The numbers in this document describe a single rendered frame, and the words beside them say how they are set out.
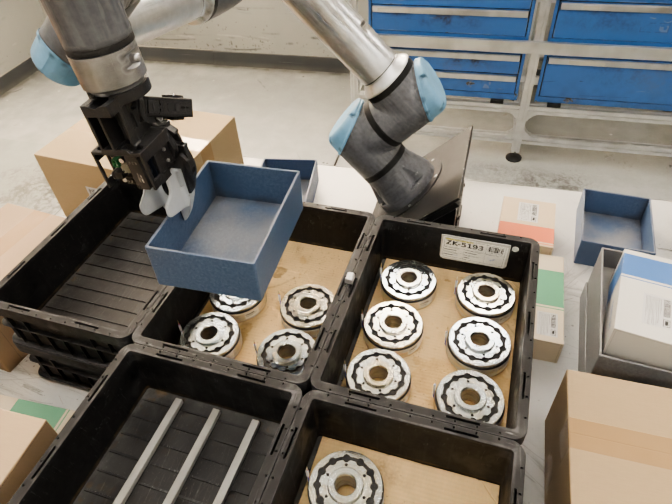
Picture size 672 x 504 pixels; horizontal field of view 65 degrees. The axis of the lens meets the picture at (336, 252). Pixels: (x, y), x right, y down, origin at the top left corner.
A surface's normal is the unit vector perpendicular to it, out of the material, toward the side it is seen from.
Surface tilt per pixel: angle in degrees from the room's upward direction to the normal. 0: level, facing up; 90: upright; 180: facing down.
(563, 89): 90
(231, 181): 90
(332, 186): 0
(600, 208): 90
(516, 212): 0
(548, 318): 0
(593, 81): 90
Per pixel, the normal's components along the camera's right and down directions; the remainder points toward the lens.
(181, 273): -0.23, 0.68
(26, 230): -0.05, -0.73
